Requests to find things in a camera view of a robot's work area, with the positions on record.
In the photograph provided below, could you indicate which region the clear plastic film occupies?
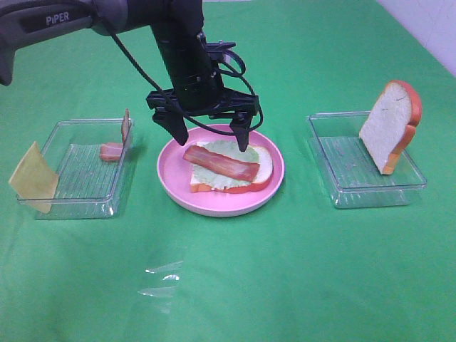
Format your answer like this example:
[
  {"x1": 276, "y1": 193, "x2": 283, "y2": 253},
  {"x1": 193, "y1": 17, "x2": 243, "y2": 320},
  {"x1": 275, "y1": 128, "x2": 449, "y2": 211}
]
[{"x1": 137, "y1": 260, "x2": 183, "y2": 314}]

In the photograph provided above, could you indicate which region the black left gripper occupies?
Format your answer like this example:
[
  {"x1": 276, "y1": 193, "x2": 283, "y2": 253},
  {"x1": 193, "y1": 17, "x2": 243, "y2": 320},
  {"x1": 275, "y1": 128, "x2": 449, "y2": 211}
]
[{"x1": 146, "y1": 73, "x2": 259, "y2": 152}]

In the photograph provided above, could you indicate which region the yellow toy cheese slice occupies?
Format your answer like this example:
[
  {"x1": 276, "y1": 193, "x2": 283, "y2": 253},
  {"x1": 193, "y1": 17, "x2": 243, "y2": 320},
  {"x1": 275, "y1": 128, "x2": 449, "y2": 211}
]
[{"x1": 9, "y1": 141, "x2": 59, "y2": 200}]

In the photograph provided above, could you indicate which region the curved toy bacon strip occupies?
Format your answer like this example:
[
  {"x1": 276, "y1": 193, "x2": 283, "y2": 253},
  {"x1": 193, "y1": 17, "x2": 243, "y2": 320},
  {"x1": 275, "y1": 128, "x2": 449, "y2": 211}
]
[{"x1": 183, "y1": 145, "x2": 260, "y2": 182}]

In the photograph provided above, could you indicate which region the clear plastic tray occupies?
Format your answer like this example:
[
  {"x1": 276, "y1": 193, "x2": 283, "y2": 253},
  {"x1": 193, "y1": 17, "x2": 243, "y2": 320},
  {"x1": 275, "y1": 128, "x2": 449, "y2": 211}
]
[
  {"x1": 307, "y1": 111, "x2": 427, "y2": 209},
  {"x1": 17, "y1": 118, "x2": 136, "y2": 219}
]

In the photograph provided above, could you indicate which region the toy bread slice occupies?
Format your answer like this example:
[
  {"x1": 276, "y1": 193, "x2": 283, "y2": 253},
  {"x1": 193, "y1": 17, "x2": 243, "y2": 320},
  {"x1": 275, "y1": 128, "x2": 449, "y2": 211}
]
[
  {"x1": 190, "y1": 145, "x2": 274, "y2": 194},
  {"x1": 358, "y1": 80, "x2": 423, "y2": 175}
]

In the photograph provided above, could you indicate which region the clear right plastic tray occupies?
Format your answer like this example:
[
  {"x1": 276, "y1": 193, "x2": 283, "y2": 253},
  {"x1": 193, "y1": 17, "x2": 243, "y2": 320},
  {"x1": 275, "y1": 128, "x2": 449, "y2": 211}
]
[{"x1": 307, "y1": 111, "x2": 427, "y2": 209}]

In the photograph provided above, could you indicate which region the clear left plastic tray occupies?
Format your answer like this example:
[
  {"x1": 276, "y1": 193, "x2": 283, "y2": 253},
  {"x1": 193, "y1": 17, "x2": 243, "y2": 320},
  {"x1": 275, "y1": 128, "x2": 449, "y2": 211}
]
[{"x1": 17, "y1": 118, "x2": 136, "y2": 219}]

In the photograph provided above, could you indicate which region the leaning toy bread slice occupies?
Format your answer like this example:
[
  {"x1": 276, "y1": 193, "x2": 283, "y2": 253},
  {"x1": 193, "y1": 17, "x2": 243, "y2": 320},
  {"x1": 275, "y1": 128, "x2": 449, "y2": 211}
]
[{"x1": 358, "y1": 80, "x2": 423, "y2": 175}]

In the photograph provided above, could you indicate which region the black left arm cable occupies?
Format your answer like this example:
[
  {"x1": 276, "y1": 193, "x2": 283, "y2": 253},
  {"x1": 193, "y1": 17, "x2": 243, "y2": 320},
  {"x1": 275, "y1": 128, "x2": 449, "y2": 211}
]
[{"x1": 63, "y1": 0, "x2": 264, "y2": 137}]

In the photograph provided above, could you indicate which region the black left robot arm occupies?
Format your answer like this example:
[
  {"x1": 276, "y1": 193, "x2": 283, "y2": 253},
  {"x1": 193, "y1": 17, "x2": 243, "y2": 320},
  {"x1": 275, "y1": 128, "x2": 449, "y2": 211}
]
[{"x1": 1, "y1": 1, "x2": 262, "y2": 151}]

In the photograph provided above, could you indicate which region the toy lettuce leaf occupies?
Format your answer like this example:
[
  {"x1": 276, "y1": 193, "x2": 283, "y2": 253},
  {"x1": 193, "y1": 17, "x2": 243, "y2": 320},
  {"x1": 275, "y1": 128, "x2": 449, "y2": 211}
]
[{"x1": 190, "y1": 140, "x2": 260, "y2": 190}]

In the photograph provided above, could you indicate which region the pink round plate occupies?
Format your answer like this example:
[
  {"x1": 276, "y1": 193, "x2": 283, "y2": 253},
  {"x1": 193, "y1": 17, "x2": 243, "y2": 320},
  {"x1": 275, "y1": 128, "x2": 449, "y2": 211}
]
[{"x1": 157, "y1": 127, "x2": 285, "y2": 217}]

